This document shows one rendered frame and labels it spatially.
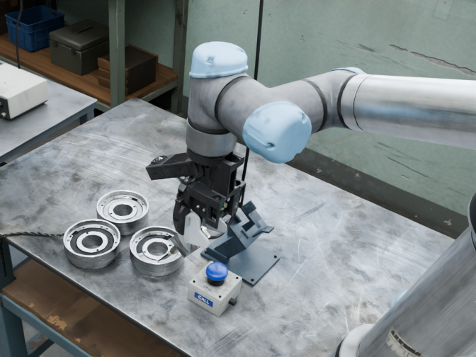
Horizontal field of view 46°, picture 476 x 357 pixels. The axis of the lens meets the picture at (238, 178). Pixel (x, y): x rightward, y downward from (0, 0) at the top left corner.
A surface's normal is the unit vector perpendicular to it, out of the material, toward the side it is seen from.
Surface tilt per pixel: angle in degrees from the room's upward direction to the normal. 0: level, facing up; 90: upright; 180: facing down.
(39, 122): 0
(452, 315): 92
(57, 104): 0
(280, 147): 90
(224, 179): 90
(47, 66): 0
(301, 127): 90
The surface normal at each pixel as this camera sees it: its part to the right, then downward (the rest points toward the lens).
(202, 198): -0.57, 0.43
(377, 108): -0.79, 0.22
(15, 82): 0.11, -0.80
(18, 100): 0.87, 0.36
